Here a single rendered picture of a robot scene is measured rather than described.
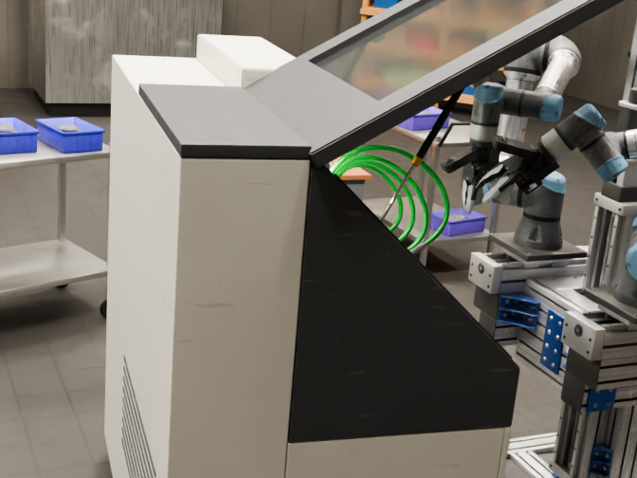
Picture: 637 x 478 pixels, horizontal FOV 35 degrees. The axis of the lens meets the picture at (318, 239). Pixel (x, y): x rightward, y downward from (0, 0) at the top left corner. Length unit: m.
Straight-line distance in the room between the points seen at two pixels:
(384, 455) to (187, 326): 0.61
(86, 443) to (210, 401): 1.73
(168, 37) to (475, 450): 7.53
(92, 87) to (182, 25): 1.01
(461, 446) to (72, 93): 7.46
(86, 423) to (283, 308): 2.00
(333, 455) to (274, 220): 0.62
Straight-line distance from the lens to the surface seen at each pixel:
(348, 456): 2.50
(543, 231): 3.22
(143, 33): 9.68
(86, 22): 9.56
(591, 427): 3.29
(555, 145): 2.66
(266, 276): 2.24
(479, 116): 2.81
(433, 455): 2.59
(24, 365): 4.65
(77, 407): 4.28
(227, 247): 2.20
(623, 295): 2.88
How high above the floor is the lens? 1.97
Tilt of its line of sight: 18 degrees down
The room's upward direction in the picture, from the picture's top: 5 degrees clockwise
